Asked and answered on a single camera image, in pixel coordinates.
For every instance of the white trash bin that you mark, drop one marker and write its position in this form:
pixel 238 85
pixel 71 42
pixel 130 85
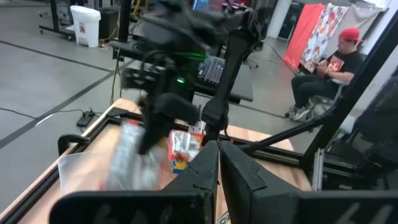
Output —
pixel 85 26

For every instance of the grey hanging cloth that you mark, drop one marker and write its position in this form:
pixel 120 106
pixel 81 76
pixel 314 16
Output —
pixel 357 18

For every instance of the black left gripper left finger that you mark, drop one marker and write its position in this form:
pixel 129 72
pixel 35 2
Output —
pixel 192 199

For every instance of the silver aluminium extrusion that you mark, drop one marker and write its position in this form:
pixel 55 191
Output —
pixel 318 169

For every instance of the black workstation desk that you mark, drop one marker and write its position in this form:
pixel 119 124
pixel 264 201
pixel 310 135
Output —
pixel 239 84

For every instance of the black power strip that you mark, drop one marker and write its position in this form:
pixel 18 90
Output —
pixel 85 118

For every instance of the black aluminium table frame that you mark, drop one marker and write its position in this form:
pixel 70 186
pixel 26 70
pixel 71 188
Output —
pixel 273 155

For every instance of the black gantry pole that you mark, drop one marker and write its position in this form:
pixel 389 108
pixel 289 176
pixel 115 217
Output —
pixel 125 18

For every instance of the silver metal bracket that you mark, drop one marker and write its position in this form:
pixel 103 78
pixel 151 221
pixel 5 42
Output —
pixel 198 126

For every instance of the red hanging cloth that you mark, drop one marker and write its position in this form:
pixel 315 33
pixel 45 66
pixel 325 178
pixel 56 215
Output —
pixel 303 34

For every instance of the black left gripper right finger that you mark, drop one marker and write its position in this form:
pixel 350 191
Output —
pixel 248 193

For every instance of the blue-screen monitor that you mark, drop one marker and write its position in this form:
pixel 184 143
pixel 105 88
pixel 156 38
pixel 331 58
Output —
pixel 200 4

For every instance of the black rolling stand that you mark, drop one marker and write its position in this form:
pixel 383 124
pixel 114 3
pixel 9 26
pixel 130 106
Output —
pixel 55 18

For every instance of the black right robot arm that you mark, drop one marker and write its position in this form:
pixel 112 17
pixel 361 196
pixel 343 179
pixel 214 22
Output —
pixel 231 77

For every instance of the office chair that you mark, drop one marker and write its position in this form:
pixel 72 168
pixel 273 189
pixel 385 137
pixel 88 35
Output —
pixel 323 102

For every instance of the thin black rig rod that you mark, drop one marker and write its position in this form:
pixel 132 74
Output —
pixel 289 133

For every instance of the thick black rig strut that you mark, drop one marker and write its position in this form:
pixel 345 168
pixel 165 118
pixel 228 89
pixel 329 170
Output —
pixel 351 93

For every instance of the computer keyboard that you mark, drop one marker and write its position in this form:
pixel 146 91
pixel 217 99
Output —
pixel 211 70

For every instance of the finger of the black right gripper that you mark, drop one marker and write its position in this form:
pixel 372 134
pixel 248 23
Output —
pixel 149 130

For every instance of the person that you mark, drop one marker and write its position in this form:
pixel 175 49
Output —
pixel 342 65

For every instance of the patterned hanging cloth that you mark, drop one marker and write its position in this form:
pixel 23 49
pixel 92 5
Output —
pixel 323 34

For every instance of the orange Maruchan ramen packet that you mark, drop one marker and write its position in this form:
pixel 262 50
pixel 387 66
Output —
pixel 183 146

